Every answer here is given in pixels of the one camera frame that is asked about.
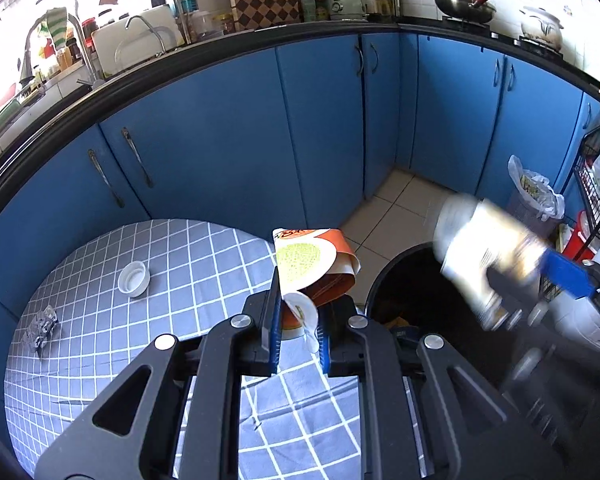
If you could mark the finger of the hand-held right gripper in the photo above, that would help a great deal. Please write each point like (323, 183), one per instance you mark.
(565, 272)
(510, 300)

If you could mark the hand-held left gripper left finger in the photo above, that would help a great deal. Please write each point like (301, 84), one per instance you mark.
(276, 330)

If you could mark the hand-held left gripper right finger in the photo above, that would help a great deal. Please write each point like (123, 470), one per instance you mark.
(322, 345)

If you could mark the white gold packet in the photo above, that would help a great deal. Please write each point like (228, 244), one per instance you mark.
(475, 250)

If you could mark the orange instant noodle cup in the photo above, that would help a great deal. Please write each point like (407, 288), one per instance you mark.
(305, 260)

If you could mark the yellow snack packet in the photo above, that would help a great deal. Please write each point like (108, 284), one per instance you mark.
(399, 321)

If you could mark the blue foil wrapper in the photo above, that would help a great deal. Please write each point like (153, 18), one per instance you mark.
(405, 334)

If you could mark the black round trash bin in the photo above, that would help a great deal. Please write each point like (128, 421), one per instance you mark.
(415, 285)

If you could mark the red plastic container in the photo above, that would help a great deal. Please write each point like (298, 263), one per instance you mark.
(575, 240)

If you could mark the white appliance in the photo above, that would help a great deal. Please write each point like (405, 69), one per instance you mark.
(595, 330)

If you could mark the grey waste bin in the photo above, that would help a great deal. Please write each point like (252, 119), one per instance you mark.
(525, 217)

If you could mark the small bin with plastic bag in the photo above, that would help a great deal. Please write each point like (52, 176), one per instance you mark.
(517, 170)

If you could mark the grey checked tablecloth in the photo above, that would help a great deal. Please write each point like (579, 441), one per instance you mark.
(180, 270)

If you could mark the white bottle cap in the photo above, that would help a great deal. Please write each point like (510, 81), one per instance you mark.
(134, 280)

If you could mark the blue kitchen cabinets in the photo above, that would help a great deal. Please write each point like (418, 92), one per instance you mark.
(230, 135)

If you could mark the crumpled clear plastic wrapper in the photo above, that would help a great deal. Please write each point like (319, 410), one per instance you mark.
(41, 329)

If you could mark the black gas stove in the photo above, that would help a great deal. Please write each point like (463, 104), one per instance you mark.
(505, 35)

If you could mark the white ceramic pot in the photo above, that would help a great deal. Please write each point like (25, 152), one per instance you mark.
(540, 27)

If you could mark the steel wok with lid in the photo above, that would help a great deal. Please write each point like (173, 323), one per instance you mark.
(462, 7)

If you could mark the black kitchen countertop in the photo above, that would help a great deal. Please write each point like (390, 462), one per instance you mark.
(230, 41)

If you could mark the clear plastic jar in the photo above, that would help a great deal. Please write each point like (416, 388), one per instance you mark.
(202, 25)

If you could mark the small chrome faucet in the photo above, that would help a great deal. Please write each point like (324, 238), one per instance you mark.
(152, 32)

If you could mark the teal jar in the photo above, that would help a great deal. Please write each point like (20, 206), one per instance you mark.
(307, 7)

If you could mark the dark jar with red lid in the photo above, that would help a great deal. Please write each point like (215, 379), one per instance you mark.
(321, 7)

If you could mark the teal bottle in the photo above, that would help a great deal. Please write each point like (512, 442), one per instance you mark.
(186, 2)

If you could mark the red capped sauce bottle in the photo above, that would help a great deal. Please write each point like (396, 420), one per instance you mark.
(90, 35)

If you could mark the tall chrome faucet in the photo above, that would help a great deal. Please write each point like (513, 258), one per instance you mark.
(77, 35)

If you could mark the green striped cloth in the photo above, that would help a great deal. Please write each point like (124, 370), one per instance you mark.
(55, 27)

